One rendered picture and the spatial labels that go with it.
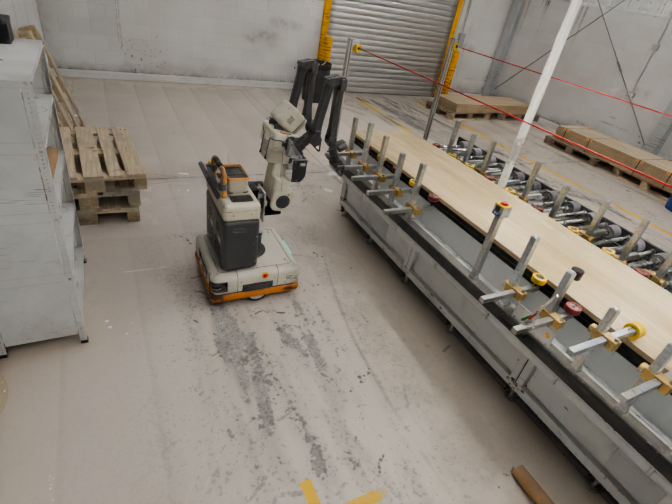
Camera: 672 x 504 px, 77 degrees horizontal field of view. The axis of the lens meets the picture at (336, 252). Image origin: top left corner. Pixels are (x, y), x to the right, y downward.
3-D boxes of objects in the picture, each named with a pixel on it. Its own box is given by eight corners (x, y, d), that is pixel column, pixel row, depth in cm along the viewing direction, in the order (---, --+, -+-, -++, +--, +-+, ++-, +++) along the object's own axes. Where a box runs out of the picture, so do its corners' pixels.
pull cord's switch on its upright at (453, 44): (424, 153, 453) (457, 39, 393) (417, 147, 464) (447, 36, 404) (430, 152, 457) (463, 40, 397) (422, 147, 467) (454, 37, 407)
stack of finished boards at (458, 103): (531, 114, 995) (534, 106, 985) (455, 112, 882) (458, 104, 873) (507, 104, 1048) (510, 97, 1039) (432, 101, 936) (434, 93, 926)
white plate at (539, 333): (547, 348, 220) (555, 334, 215) (510, 315, 239) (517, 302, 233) (547, 348, 220) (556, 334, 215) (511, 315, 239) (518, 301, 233)
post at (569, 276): (532, 344, 229) (573, 273, 203) (527, 339, 232) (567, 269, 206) (536, 342, 231) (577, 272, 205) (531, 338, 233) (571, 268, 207)
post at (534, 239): (502, 307, 245) (537, 237, 219) (498, 303, 247) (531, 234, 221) (506, 306, 246) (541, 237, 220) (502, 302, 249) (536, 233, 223)
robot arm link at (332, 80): (323, 69, 256) (330, 73, 249) (342, 74, 263) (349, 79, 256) (303, 140, 276) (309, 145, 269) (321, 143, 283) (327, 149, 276)
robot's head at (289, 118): (278, 123, 269) (295, 106, 267) (268, 112, 284) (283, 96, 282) (292, 138, 279) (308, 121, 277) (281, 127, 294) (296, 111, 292)
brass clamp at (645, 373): (664, 396, 173) (671, 388, 170) (633, 371, 183) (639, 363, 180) (672, 392, 176) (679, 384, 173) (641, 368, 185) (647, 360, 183)
